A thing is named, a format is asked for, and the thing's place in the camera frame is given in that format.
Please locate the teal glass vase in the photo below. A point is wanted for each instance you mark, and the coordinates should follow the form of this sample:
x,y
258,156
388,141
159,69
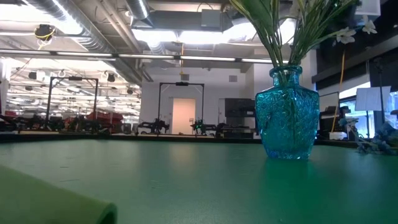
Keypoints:
x,y
287,124

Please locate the blue artificial flower bunch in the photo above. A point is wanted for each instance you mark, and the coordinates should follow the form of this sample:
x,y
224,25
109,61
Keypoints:
x,y
384,140

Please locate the black lab robot arm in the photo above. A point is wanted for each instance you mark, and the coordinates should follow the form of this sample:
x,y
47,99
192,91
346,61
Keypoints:
x,y
202,127
155,127

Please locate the pale door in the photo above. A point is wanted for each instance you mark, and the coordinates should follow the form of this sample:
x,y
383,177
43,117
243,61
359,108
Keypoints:
x,y
183,116

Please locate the black cabinet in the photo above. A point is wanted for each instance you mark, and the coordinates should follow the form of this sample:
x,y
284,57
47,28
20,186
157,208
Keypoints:
x,y
241,107

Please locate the long tube light fixture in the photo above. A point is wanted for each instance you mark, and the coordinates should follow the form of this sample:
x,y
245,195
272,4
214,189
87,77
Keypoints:
x,y
202,58

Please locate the green table mat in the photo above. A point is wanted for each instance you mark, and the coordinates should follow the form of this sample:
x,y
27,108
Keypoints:
x,y
155,174

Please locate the red machine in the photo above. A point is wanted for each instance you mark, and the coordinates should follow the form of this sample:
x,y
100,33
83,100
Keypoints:
x,y
105,117

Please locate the whiteboard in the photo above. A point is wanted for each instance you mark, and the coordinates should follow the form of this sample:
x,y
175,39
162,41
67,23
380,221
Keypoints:
x,y
329,101

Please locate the white sheet on stand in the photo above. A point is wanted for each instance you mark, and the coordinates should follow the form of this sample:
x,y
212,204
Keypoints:
x,y
373,98

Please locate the black gantry frame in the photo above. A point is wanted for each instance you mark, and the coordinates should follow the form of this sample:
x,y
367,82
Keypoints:
x,y
182,83
48,102

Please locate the grey wall vent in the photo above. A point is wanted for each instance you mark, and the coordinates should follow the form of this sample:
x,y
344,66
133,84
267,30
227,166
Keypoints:
x,y
233,78

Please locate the silver round air duct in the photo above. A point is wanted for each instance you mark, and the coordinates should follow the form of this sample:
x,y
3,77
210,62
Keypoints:
x,y
136,9

